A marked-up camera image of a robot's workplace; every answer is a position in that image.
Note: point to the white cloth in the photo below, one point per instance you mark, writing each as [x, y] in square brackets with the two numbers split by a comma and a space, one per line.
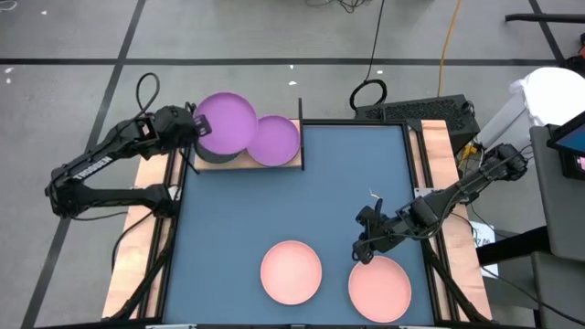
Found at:
[553, 91]

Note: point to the black bar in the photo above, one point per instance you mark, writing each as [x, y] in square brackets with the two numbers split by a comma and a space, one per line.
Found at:
[548, 18]

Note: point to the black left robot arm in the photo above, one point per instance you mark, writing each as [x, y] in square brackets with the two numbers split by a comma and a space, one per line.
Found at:
[91, 166]

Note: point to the green plate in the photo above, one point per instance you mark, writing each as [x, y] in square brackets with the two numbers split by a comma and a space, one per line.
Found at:
[215, 157]

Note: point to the wooden table side board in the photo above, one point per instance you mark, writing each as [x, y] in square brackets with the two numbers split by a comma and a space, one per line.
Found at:
[461, 265]
[137, 256]

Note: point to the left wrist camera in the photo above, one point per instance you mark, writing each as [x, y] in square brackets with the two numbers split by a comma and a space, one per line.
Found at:
[146, 131]

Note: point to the black beam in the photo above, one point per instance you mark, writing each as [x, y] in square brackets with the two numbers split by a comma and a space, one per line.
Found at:
[512, 247]

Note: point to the white paper sheet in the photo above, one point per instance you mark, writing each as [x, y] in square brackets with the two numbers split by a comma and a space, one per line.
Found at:
[484, 237]

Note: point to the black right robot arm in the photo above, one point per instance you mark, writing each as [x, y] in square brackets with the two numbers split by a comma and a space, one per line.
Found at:
[457, 192]

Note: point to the grey cabinet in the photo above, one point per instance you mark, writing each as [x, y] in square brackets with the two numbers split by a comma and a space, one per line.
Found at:
[557, 219]

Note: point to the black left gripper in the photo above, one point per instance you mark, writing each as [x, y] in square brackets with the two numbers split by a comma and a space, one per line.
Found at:
[178, 128]

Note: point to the black tablet screen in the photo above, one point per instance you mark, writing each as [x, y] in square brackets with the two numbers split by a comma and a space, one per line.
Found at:
[573, 137]

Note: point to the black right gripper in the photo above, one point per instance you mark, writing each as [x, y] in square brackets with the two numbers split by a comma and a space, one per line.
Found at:
[381, 228]

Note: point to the pink plate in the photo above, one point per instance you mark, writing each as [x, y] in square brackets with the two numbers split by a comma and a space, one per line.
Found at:
[291, 272]
[379, 292]

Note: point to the purple plate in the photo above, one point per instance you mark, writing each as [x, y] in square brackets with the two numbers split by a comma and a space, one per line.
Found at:
[228, 123]
[274, 141]

